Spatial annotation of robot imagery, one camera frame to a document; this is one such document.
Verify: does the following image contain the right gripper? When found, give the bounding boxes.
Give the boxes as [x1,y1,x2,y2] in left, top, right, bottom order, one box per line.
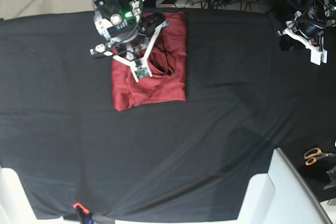
[90,13,170,82]

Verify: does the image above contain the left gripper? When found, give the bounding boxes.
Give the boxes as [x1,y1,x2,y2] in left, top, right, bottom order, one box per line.
[277,11,328,65]

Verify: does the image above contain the red long-sleeve shirt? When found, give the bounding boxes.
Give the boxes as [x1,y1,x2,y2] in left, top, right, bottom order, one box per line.
[111,12,187,111]

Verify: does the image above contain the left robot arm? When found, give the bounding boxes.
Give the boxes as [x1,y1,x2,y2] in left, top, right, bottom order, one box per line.
[277,0,335,66]

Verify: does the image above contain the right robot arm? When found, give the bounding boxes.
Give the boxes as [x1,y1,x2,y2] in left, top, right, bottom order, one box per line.
[90,0,169,82]

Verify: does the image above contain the black table cloth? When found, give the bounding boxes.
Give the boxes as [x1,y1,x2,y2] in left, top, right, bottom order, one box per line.
[1,9,335,222]

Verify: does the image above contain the black metal tool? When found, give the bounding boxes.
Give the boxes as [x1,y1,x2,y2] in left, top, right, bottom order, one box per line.
[323,166,336,206]

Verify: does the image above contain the white bin right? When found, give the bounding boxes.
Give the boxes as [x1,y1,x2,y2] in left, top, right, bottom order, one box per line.
[237,148,332,223]

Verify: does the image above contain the white bin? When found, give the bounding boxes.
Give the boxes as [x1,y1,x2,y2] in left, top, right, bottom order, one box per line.
[1,167,64,223]
[237,148,332,223]

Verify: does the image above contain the orange blue clamp bottom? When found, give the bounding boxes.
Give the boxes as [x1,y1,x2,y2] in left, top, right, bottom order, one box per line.
[72,202,96,224]

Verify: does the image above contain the white bin left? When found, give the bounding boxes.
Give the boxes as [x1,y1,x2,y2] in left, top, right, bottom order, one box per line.
[1,167,64,223]

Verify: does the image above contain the yellow-handled scissors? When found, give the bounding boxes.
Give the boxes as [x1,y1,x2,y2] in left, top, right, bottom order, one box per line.
[303,147,335,166]

